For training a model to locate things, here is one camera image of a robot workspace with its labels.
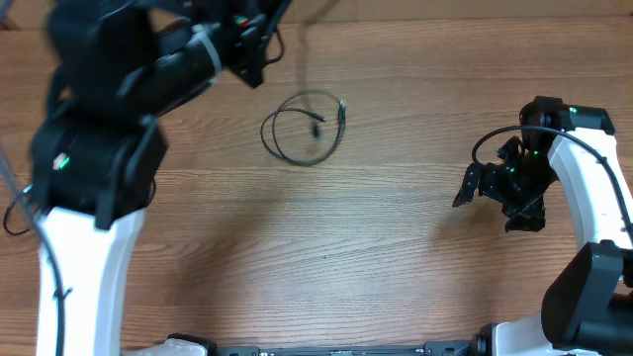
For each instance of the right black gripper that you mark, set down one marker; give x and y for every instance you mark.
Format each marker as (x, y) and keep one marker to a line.
(533, 211)

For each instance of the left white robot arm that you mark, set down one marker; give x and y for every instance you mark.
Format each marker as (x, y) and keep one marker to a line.
(123, 64)

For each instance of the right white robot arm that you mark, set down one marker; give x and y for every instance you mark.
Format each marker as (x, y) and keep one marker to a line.
(581, 312)

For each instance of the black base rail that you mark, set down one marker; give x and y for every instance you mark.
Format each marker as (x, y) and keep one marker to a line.
(429, 348)

